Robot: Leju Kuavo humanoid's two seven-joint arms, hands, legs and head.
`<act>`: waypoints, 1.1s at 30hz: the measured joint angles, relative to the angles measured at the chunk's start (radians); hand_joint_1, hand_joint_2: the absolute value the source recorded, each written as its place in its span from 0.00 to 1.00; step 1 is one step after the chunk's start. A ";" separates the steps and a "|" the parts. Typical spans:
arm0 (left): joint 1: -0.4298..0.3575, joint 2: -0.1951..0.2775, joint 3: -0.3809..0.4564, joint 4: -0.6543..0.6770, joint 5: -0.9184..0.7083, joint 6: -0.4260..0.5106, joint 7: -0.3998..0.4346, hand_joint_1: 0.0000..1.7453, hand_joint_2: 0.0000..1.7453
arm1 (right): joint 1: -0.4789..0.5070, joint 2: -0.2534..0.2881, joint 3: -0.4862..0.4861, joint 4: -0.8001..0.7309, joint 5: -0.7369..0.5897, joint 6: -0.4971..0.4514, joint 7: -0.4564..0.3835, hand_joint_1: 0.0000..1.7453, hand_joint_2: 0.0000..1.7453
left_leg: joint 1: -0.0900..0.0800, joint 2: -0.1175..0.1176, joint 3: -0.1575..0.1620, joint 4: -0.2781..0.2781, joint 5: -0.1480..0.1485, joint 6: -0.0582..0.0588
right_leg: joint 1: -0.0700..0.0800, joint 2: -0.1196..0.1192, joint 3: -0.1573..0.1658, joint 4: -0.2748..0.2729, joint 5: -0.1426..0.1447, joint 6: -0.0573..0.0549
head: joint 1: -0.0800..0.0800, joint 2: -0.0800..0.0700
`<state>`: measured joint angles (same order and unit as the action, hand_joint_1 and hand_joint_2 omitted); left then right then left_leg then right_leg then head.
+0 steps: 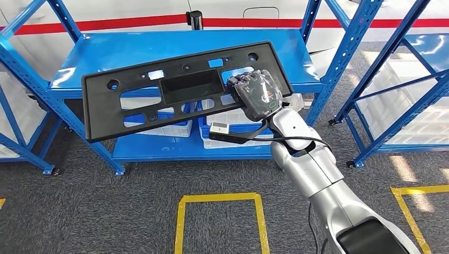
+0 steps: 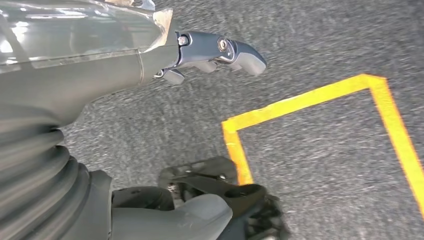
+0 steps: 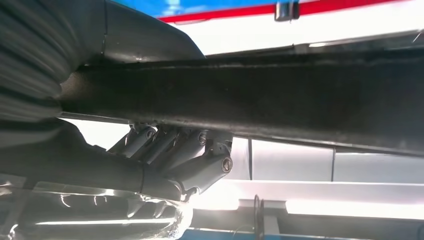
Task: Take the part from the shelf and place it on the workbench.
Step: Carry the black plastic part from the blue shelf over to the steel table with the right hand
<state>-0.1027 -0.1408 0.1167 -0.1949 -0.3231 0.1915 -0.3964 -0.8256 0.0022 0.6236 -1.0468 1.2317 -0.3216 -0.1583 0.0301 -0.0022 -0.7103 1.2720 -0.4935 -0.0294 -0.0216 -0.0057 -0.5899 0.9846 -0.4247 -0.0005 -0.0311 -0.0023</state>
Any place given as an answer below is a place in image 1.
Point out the white car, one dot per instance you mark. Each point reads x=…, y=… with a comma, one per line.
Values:
x=140, y=7

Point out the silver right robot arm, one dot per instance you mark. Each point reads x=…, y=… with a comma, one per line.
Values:
x=308, y=168

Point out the black stanchion post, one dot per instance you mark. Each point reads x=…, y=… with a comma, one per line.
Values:
x=194, y=19

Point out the yellow floor tape square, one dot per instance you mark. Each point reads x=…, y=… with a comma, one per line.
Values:
x=217, y=197
x=421, y=190
x=2, y=203

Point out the black plastic license plate bracket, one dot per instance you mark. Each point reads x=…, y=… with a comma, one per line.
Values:
x=105, y=115

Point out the blue metal shelf rack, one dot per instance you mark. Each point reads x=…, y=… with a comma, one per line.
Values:
x=140, y=49
x=28, y=157
x=431, y=49

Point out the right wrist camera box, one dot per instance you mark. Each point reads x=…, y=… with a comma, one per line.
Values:
x=219, y=128

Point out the grey floor socket plate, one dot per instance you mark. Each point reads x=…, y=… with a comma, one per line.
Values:
x=308, y=102

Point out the red barrier belt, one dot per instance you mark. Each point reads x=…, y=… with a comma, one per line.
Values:
x=122, y=24

